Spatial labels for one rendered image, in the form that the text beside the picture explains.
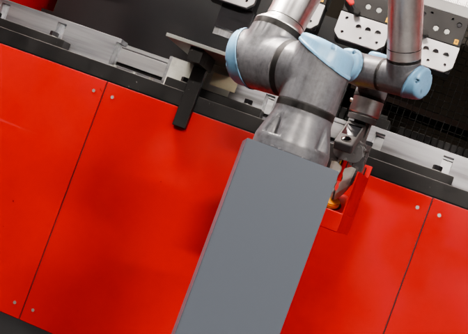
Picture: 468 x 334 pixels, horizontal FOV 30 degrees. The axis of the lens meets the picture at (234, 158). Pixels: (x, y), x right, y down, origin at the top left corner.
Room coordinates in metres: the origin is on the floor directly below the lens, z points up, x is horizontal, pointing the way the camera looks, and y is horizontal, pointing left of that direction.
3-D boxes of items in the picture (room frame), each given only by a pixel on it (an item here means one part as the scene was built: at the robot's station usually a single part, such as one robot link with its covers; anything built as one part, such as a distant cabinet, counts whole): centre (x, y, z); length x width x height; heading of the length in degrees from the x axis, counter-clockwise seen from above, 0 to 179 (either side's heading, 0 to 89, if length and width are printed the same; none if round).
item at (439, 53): (2.49, -0.42, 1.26); 0.15 x 0.09 x 0.17; 78
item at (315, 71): (1.68, -0.09, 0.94); 0.13 x 0.12 x 0.14; 52
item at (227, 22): (2.61, 0.14, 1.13); 0.10 x 0.02 x 0.10; 78
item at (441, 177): (2.43, -0.44, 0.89); 0.30 x 0.05 x 0.03; 78
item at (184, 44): (2.46, 0.17, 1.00); 0.26 x 0.18 x 0.01; 168
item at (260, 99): (2.60, 0.09, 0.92); 0.39 x 0.06 x 0.10; 78
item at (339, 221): (2.13, -0.21, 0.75); 0.20 x 0.16 x 0.18; 72
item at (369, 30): (2.53, -0.22, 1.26); 0.15 x 0.09 x 0.17; 78
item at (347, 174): (2.11, -0.28, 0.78); 0.06 x 0.03 x 0.09; 162
